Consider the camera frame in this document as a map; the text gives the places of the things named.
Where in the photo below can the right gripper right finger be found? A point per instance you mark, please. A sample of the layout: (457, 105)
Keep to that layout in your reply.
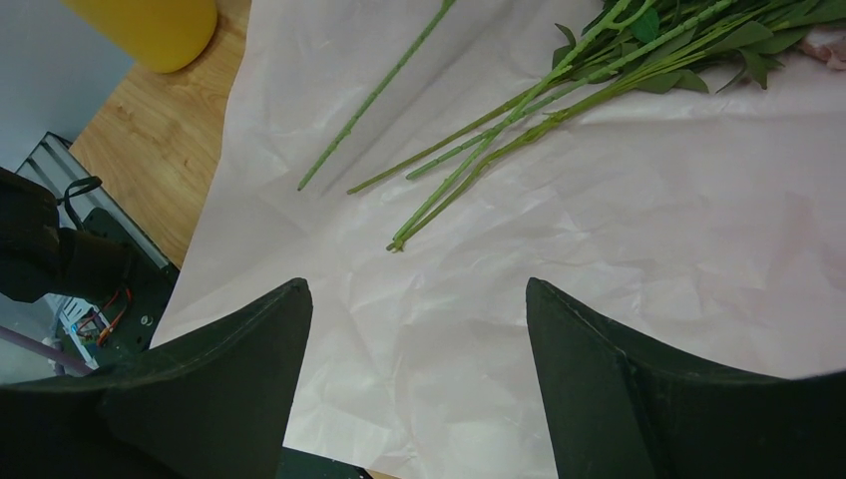
(621, 404)

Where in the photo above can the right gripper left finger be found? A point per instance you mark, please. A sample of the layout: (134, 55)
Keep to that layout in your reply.
(212, 403)

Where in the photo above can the purple pink wrapping paper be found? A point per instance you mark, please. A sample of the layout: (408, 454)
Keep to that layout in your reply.
(713, 222)

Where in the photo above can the pink flower bunch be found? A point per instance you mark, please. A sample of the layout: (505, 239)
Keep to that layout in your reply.
(649, 46)

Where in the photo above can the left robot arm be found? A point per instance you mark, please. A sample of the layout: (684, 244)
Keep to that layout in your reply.
(45, 247)

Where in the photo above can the yellow cylindrical vase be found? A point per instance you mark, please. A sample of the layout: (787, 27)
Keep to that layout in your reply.
(162, 36)

